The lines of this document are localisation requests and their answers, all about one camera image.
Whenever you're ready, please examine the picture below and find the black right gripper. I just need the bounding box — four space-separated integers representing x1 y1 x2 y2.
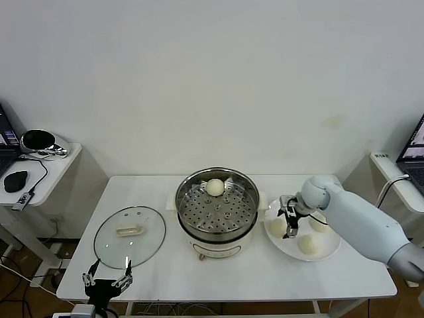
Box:
277 203 311 240

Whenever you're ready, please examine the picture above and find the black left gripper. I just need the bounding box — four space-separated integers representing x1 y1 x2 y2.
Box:
81 258 134 306

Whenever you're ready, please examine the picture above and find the white steamed baozi bun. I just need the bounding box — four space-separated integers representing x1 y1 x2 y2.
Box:
309 215 331 233
297 234 319 255
205 178 225 197
268 218 286 238

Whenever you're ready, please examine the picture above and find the round glass pot lid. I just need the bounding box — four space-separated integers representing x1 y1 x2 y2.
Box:
93 205 166 269

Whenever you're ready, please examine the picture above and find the steel perforated steamer basket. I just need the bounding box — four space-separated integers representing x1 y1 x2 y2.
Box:
174 168 260 242

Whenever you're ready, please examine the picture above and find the large white round plate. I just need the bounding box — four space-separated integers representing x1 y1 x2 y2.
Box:
264 197 342 262

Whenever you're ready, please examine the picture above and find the white rectangular work table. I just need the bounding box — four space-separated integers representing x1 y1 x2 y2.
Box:
55 174 398 318

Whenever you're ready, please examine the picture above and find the cream electric cooker base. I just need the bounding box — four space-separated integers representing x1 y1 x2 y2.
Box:
165 191 269 262

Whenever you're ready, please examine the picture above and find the grey usb hub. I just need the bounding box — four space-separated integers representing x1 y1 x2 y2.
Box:
11 193 34 212

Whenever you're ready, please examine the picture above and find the black computer mouse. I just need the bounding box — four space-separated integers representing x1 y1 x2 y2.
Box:
3 170 29 193

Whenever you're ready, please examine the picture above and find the black open laptop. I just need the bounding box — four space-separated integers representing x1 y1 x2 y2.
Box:
0 104 21 178
396 112 424 196

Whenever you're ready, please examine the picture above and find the black silver headset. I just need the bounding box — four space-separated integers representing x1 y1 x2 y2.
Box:
19 129 72 162

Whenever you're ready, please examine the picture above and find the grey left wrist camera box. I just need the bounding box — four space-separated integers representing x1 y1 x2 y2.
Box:
71 304 96 318

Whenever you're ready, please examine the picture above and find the white and black charger cable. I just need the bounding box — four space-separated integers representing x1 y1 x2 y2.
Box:
377 174 410 209

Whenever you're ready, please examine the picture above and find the thin black desk cable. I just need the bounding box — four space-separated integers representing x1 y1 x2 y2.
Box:
15 155 48 196

